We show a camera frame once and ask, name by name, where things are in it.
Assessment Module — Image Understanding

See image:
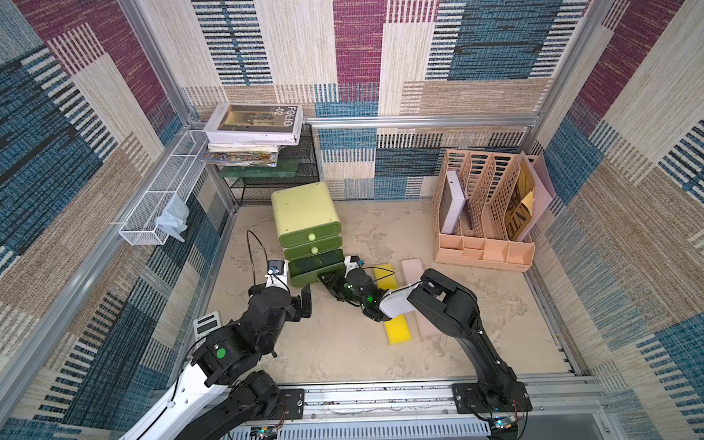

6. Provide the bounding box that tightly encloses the yellow brown magazine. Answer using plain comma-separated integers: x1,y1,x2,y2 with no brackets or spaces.
504,159,535,241

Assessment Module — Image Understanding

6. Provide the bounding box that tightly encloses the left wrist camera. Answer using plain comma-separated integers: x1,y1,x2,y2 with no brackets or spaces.
266,260,290,291

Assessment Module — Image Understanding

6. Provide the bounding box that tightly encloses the black wire shelf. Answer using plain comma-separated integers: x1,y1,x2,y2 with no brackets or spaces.
219,124,320,206

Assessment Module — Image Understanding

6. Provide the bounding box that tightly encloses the pink folder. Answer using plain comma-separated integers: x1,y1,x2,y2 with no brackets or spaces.
517,153,556,241

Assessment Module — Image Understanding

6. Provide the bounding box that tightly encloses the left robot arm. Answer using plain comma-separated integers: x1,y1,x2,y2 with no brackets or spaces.
122,284,313,439

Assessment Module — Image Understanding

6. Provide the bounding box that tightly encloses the aluminium front rail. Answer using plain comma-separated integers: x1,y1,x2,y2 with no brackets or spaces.
218,373,625,439

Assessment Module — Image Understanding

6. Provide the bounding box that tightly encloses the white book in organizer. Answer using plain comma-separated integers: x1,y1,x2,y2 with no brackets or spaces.
439,170,467,235

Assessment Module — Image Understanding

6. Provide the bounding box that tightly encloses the camera cable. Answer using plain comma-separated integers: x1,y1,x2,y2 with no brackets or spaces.
359,266,397,290
246,229,271,287

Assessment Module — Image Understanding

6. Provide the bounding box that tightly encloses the right camera cable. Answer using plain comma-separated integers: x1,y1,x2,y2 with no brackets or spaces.
359,266,397,290

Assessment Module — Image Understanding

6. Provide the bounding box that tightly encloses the green top drawer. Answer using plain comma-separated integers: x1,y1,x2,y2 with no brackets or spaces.
279,221,342,249

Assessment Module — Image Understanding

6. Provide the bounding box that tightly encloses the pink sponge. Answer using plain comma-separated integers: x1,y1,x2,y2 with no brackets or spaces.
401,258,425,285
415,312,442,338

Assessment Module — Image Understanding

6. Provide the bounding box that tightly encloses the green tray on shelf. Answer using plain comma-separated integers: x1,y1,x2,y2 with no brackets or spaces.
219,161,299,179

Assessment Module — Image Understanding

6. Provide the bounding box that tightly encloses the pink desk file organizer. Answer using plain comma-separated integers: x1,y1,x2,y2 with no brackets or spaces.
433,150,535,272

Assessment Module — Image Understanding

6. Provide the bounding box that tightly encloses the crumpled white cloth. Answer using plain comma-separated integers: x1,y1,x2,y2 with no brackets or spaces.
155,194,190,242

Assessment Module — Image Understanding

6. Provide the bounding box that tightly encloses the stack of magazines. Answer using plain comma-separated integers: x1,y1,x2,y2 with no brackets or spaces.
199,143,282,167

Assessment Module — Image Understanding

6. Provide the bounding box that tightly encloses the white wire basket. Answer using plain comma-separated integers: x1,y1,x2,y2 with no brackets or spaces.
119,130,207,246

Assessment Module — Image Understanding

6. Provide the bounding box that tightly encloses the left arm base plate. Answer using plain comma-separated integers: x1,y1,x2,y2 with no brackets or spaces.
260,388,305,422

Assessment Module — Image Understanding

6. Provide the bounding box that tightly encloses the large white book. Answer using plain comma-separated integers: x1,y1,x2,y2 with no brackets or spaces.
203,103,304,146

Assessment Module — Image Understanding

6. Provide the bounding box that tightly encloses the green bottom drawer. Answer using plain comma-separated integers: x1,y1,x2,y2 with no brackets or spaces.
288,249,345,288

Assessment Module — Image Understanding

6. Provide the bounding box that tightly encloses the yellow sponge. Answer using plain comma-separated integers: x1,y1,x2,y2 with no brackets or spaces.
383,313,413,346
372,264,398,291

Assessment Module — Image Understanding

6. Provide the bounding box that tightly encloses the white calculator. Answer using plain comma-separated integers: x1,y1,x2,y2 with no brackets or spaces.
192,311,222,340

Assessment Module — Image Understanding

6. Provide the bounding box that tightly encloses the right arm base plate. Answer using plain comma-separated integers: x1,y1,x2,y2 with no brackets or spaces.
451,382,533,414

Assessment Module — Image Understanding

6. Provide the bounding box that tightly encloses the left camera cable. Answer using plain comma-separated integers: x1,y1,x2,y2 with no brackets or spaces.
246,229,271,287

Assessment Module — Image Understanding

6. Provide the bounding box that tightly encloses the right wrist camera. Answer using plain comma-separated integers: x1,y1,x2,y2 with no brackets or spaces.
344,255,364,276

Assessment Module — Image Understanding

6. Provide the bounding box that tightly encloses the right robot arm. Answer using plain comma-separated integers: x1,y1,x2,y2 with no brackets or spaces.
318,268,533,414

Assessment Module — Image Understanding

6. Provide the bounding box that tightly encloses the green drawer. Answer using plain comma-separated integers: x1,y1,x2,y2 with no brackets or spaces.
279,221,342,249
284,235,343,260
288,249,345,288

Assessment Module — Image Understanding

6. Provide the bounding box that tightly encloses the green three-drawer cabinet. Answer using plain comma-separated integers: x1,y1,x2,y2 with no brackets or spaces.
270,181,348,288

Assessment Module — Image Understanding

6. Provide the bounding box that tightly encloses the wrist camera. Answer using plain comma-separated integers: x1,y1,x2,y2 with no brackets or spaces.
344,255,364,276
266,260,290,291

